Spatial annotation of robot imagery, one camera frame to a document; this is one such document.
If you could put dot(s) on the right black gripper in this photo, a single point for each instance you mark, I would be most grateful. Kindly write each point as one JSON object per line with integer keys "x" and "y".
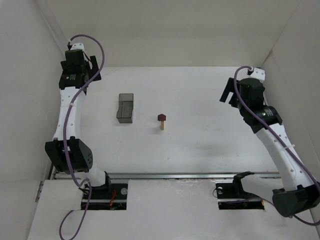
{"x": 229, "y": 91}

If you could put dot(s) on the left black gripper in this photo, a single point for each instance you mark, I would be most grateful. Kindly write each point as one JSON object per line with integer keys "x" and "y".
{"x": 94, "y": 69}

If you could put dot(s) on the dark red triangular block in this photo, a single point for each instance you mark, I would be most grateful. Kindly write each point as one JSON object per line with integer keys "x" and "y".
{"x": 162, "y": 115}

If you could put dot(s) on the dark red cube block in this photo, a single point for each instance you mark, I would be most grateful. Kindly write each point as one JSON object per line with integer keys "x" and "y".
{"x": 161, "y": 118}

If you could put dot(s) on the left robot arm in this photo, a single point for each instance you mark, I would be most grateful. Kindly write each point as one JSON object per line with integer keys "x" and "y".
{"x": 66, "y": 145}

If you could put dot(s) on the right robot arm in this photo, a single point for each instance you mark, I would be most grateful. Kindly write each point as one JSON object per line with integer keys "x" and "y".
{"x": 299, "y": 190}

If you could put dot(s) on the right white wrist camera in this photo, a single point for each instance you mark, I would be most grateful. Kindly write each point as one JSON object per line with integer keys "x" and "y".
{"x": 251, "y": 73}

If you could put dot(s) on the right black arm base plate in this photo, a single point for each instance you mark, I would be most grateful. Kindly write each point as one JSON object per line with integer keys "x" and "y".
{"x": 230, "y": 197}

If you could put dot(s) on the aluminium front rail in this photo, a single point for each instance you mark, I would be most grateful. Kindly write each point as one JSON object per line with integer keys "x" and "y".
{"x": 179, "y": 176}

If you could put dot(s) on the aluminium left rail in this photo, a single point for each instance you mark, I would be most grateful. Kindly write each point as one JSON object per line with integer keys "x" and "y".
{"x": 52, "y": 172}

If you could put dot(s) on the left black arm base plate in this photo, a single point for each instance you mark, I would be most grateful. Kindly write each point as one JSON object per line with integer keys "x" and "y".
{"x": 109, "y": 199}

